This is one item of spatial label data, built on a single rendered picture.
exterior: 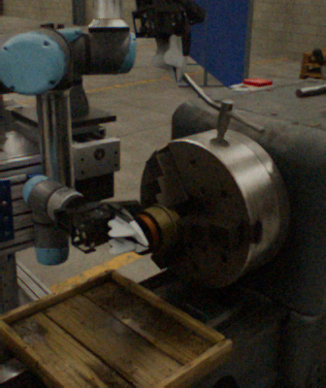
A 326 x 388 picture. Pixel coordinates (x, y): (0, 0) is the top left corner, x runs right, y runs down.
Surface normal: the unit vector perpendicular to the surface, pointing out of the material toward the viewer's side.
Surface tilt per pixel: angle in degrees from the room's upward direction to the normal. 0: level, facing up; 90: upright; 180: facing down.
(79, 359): 0
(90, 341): 0
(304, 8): 90
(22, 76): 89
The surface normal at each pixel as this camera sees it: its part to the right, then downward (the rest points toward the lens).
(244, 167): 0.44, -0.58
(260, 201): 0.63, -0.15
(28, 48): 0.14, 0.34
